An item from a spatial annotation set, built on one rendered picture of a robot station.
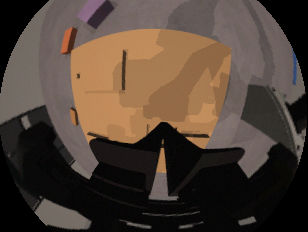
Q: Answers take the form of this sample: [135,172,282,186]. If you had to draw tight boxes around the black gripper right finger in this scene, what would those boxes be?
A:
[163,121,246,197]

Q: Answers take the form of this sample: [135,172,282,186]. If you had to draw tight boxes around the purple block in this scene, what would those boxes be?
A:
[76,0,114,30]

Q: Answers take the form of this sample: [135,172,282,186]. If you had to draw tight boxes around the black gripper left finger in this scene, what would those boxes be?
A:
[89,121,165,196]

